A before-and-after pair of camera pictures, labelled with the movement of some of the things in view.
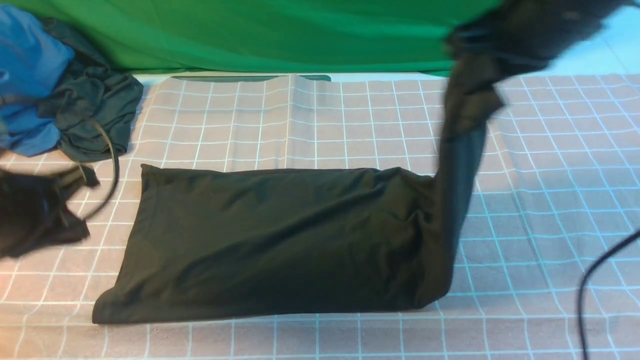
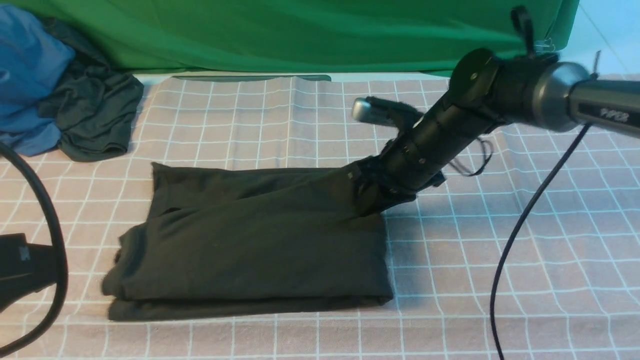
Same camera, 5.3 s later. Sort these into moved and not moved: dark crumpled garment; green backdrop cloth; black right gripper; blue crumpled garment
Moved: black right gripper
Not moved: green backdrop cloth; dark crumpled garment; blue crumpled garment
